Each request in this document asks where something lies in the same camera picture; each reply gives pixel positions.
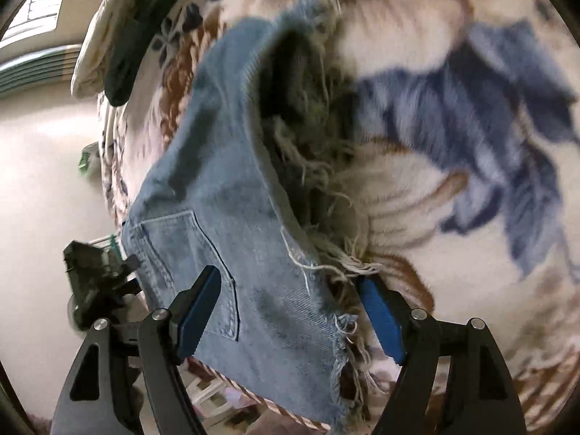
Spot teal shelf rack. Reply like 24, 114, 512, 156
88, 234, 255, 427

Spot folded dark garment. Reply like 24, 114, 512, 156
104, 0, 177, 107

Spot folded white garment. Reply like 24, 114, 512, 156
71, 0, 161, 99

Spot floral bed blanket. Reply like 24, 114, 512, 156
96, 0, 579, 434

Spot left striped curtain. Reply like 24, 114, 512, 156
0, 44, 82, 98

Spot green plastic bag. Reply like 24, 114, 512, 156
78, 142, 100, 176

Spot window with white frame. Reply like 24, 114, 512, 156
1, 0, 63, 46

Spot blue denim shorts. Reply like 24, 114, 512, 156
122, 0, 362, 434

